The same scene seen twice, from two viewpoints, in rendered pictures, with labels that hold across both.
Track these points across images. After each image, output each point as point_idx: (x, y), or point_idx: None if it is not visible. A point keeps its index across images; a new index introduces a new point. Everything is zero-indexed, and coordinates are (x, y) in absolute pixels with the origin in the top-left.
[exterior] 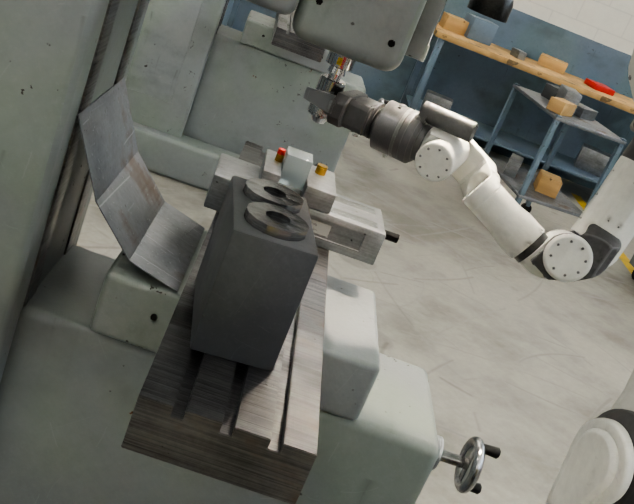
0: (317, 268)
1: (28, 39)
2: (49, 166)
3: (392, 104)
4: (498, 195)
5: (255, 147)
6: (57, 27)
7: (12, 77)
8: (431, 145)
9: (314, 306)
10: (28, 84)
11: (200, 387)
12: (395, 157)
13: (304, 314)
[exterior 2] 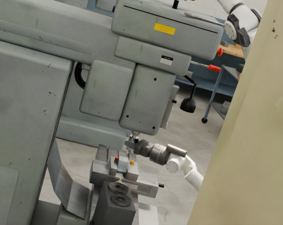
0: (134, 203)
1: (31, 142)
2: (39, 182)
3: (156, 145)
4: (196, 175)
5: (103, 147)
6: (40, 138)
7: (25, 155)
8: (171, 161)
9: (135, 220)
10: (31, 156)
11: None
12: (159, 164)
13: (131, 224)
